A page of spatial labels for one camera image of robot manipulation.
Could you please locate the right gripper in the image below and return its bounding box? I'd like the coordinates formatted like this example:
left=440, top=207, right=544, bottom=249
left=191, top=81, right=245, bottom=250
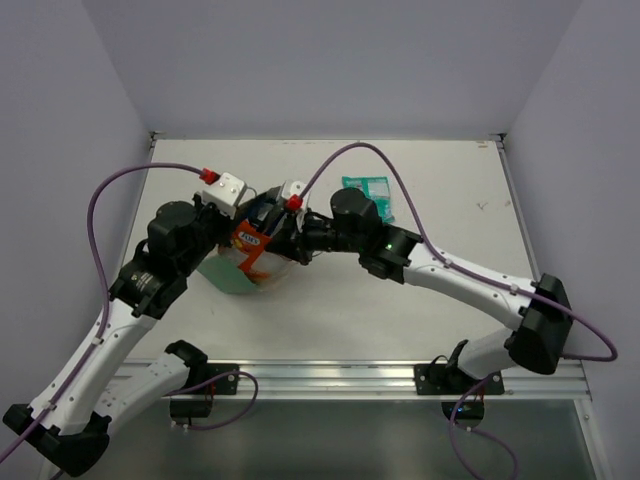
left=264, top=205, right=365, bottom=267

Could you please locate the orange snack packet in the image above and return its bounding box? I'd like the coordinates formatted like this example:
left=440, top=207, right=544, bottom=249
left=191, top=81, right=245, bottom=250
left=231, top=219, right=271, bottom=285

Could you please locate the green paper bag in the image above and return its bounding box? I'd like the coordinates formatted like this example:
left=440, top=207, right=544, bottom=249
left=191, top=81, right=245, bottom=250
left=195, top=187, right=296, bottom=296

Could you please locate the teal candy packet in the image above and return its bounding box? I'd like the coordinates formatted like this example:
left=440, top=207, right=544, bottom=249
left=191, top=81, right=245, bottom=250
left=342, top=176, right=395, bottom=223

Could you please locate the blue Burts crisps bag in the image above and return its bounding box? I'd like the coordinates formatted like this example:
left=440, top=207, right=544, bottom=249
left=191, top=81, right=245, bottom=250
left=246, top=187, right=285, bottom=237

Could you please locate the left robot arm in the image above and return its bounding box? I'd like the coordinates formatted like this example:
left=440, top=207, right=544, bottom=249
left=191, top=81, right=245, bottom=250
left=3, top=192, right=237, bottom=477

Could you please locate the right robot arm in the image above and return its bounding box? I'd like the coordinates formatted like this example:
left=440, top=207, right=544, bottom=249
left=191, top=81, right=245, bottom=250
left=267, top=188, right=572, bottom=395

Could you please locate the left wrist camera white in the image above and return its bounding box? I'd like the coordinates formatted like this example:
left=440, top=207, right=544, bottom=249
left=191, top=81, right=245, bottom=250
left=200, top=169, right=247, bottom=219

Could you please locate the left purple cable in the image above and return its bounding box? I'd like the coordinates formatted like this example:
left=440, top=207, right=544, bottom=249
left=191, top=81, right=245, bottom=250
left=0, top=162, right=261, bottom=461

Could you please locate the purple cable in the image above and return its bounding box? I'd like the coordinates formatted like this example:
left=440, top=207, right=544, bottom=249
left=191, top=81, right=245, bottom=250
left=298, top=142, right=619, bottom=480
left=0, top=162, right=261, bottom=461

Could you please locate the aluminium rail frame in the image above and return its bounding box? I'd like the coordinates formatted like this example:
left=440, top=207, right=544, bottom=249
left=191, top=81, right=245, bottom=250
left=49, top=132, right=614, bottom=480

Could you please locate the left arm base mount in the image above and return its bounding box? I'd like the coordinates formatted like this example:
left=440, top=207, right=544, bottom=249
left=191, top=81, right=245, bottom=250
left=169, top=363, right=239, bottom=428

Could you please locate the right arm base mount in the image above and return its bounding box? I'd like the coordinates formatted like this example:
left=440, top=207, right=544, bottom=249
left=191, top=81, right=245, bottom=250
left=413, top=355, right=505, bottom=429

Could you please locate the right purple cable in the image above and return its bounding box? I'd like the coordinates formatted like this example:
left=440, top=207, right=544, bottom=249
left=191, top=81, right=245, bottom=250
left=298, top=142, right=619, bottom=480

